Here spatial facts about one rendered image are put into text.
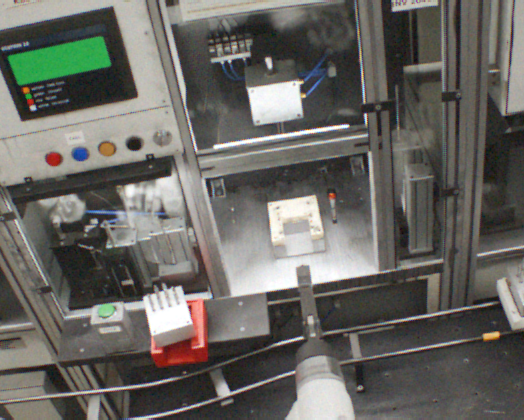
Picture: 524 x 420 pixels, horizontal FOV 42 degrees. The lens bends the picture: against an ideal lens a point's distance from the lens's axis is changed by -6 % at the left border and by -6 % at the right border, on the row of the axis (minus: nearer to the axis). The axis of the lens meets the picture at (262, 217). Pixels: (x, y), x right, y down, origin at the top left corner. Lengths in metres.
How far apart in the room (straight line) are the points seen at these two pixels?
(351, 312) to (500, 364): 0.51
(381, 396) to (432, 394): 0.13
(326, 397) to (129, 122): 0.67
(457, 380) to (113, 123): 1.07
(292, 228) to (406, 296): 0.45
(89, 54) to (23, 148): 0.29
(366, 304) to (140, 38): 1.14
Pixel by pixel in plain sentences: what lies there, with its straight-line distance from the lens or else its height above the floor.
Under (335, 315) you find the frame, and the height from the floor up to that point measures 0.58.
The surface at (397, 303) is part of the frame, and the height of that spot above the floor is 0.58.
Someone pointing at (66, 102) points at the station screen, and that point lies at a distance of 1.43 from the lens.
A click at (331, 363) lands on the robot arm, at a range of 1.34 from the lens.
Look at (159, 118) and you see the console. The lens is 1.46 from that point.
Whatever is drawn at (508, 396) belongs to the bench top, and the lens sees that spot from 1.88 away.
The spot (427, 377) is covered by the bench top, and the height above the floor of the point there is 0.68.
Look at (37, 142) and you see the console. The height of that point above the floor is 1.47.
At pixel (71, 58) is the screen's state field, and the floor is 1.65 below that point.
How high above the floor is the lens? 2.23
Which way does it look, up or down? 41 degrees down
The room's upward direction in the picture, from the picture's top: 11 degrees counter-clockwise
